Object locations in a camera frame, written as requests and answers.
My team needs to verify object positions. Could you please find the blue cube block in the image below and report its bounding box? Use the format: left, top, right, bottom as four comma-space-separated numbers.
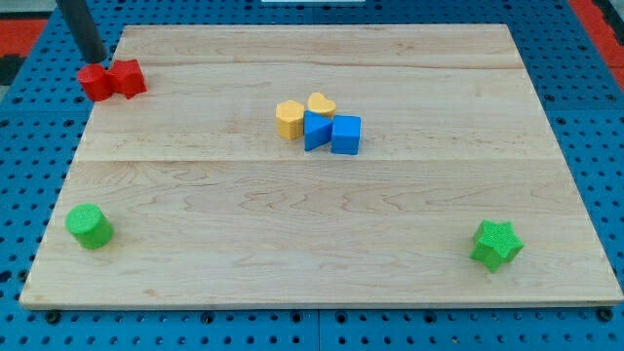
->
331, 115, 362, 155

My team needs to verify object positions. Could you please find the yellow hexagon block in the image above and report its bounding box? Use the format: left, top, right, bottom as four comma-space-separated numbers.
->
275, 100, 305, 139

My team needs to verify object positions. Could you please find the red star block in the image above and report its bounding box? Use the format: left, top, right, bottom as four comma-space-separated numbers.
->
106, 59, 147, 99

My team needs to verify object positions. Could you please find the green star block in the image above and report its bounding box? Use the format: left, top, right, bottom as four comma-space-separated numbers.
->
470, 219, 525, 273

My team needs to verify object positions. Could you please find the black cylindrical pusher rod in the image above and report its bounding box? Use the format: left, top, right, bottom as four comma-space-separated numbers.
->
56, 0, 108, 63

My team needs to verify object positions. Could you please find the light wooden board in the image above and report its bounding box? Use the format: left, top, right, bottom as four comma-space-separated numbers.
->
19, 23, 624, 311

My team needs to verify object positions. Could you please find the yellow heart block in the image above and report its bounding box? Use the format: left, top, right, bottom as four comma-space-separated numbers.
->
307, 92, 336, 118

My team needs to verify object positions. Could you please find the blue triangle block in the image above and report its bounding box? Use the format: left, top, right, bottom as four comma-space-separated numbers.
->
303, 110, 332, 151

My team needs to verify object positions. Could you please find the green cylinder block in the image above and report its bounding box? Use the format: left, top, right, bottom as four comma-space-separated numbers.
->
65, 203, 113, 250

